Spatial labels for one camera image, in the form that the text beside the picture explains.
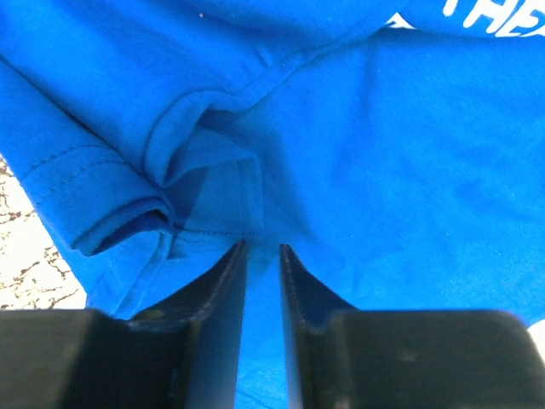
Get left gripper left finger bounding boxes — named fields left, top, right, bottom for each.
left=1, top=242, right=248, bottom=408

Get blue printed t shirt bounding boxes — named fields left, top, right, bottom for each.
left=1, top=1, right=544, bottom=408

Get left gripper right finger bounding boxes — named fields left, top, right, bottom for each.
left=279, top=245, right=544, bottom=408

